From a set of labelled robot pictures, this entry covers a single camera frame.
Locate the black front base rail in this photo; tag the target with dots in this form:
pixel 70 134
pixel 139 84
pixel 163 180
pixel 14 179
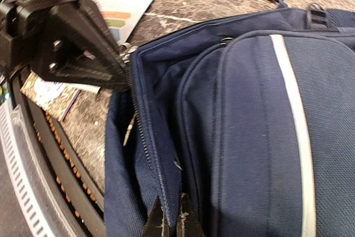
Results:
pixel 83 195

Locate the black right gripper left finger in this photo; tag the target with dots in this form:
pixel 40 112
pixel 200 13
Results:
pixel 157 225

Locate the white slotted cable duct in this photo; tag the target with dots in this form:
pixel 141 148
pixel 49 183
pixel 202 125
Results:
pixel 28 203

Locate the navy blue student backpack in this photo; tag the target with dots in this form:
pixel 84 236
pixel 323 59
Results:
pixel 252 116

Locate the patterned notebook under book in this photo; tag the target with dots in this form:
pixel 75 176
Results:
pixel 55 98

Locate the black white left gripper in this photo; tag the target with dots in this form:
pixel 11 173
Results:
pixel 63 41

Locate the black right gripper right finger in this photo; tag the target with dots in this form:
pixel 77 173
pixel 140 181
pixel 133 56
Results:
pixel 189 221

